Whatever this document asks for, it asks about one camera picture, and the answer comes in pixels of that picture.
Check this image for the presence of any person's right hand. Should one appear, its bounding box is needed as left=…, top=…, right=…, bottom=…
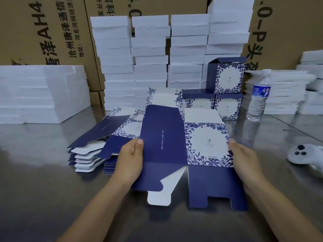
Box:
left=228, top=139, right=266, bottom=197

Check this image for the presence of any person's left hand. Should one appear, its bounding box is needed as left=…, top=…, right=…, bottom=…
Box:
left=111, top=138, right=144, bottom=186

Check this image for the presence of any blue floral carton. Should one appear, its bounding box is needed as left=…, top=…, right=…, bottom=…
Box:
left=131, top=88, right=249, bottom=212

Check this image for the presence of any person's right forearm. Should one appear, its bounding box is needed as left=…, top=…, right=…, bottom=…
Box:
left=243, top=183, right=323, bottom=242

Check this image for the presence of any person's left forearm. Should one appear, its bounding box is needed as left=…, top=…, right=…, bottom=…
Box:
left=56, top=174, right=132, bottom=242

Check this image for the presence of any stack of flat blue cartons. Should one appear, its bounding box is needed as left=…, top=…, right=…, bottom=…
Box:
left=67, top=107, right=145, bottom=175

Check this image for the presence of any assembled blue floral box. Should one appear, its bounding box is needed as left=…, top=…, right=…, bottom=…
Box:
left=182, top=89, right=216, bottom=110
left=214, top=93, right=244, bottom=121
left=206, top=57, right=247, bottom=94

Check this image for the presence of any clear plastic water bottle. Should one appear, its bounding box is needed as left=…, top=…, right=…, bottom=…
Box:
left=246, top=69, right=273, bottom=122

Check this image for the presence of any small brown cardboard box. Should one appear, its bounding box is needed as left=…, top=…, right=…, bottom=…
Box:
left=89, top=91, right=106, bottom=108

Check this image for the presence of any white game controller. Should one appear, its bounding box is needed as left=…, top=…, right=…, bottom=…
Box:
left=287, top=144, right=323, bottom=172

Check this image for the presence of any stack of white foam blocks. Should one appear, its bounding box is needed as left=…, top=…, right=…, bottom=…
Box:
left=244, top=50, right=323, bottom=116
left=0, top=65, right=91, bottom=124
left=90, top=0, right=255, bottom=112

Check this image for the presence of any large brown cardboard box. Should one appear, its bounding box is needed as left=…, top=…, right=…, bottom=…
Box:
left=84, top=0, right=209, bottom=58
left=0, top=0, right=102, bottom=92
left=241, top=0, right=323, bottom=71

